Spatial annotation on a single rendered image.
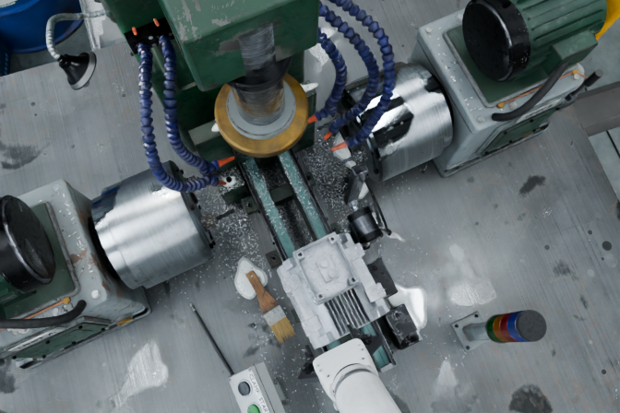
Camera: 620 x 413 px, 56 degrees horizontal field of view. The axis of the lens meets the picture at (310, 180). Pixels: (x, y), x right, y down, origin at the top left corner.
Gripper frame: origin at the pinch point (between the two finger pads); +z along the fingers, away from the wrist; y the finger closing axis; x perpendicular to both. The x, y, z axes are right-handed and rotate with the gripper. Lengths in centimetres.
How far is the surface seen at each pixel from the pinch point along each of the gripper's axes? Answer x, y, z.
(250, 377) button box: -4.2, -17.9, 9.0
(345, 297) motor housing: 1.8, 7.3, 10.9
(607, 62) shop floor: -12, 171, 130
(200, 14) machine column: 64, 1, -24
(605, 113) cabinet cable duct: -29, 154, 117
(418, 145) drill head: 22.9, 37.3, 21.0
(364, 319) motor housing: -2.7, 8.8, 6.9
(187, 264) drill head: 19.4, -20.8, 23.6
